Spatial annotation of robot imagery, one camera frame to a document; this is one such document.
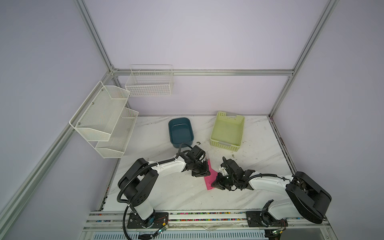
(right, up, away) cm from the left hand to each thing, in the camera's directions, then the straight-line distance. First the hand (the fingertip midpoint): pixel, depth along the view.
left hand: (209, 174), depth 84 cm
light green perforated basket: (+16, +23, +28) cm, 40 cm away
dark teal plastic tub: (-19, +24, +27) cm, 41 cm away
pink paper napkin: (0, -3, +1) cm, 3 cm away
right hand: (0, -6, -1) cm, 6 cm away
